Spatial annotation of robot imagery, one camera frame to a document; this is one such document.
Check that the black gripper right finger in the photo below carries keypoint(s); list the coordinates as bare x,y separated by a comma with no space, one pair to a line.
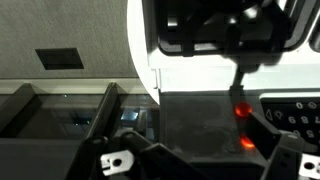
286,156

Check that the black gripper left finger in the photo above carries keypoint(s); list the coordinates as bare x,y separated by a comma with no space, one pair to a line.
156,163

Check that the small orange stove button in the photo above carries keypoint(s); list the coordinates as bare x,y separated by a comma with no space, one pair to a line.
247,142
243,109

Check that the black stove keypad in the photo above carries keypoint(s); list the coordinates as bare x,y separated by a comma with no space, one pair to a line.
293,120

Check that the grey toy stove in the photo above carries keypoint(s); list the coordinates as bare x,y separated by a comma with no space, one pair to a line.
196,76

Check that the dark rectangular floor hatch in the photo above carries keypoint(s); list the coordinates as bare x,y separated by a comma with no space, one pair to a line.
60,58

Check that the black round burner grate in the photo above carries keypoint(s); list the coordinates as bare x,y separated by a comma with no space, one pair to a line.
200,20

